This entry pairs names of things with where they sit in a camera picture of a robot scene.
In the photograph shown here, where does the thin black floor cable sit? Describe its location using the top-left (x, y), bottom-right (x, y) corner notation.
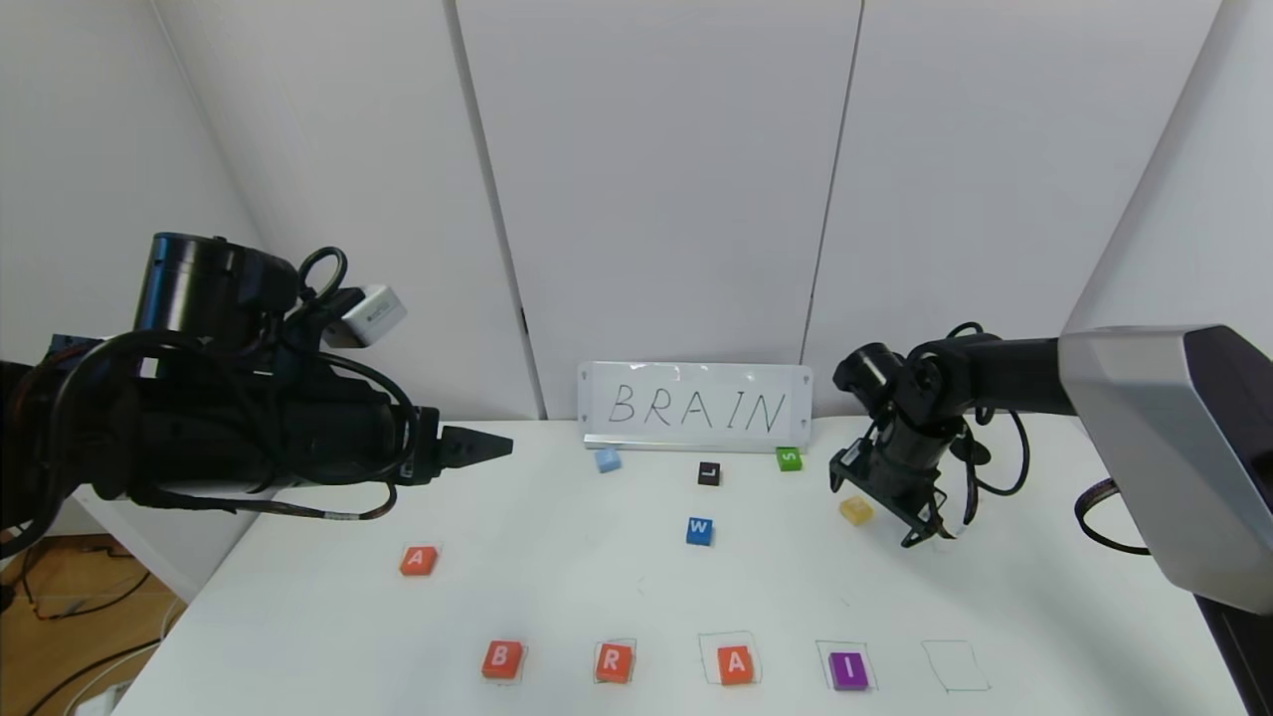
top-left (28, 641), bottom-right (167, 716)
top-left (18, 557), bottom-right (155, 623)

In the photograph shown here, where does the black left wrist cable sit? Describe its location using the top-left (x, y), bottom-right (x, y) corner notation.
top-left (0, 247), bottom-right (419, 558)

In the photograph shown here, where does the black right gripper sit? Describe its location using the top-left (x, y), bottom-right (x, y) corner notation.
top-left (828, 415), bottom-right (967, 549)

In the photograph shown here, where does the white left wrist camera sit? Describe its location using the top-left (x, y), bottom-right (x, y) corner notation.
top-left (323, 285), bottom-right (407, 349)

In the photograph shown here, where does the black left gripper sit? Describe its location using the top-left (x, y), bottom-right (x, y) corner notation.
top-left (283, 367), bottom-right (515, 487)

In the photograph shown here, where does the white sign reading BRAIN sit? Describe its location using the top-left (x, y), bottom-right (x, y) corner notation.
top-left (577, 361), bottom-right (814, 451)

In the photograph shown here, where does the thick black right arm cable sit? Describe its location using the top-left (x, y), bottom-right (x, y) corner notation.
top-left (1074, 477), bottom-right (1147, 556)

